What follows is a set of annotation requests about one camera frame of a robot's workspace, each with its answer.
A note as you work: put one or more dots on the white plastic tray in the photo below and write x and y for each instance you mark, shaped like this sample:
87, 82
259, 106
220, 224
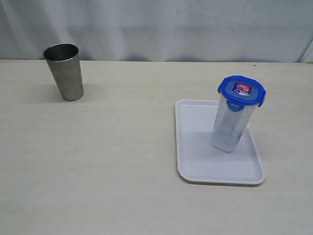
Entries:
199, 162

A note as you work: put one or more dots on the blue container lid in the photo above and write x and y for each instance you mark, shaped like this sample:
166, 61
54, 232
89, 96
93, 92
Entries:
240, 91

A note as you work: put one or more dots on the stainless steel cup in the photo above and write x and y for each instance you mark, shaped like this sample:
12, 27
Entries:
64, 64

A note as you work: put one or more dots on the clear plastic container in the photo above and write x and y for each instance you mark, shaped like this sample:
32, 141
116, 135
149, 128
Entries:
229, 125

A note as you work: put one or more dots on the white backdrop cloth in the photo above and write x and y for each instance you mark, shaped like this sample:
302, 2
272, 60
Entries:
161, 30

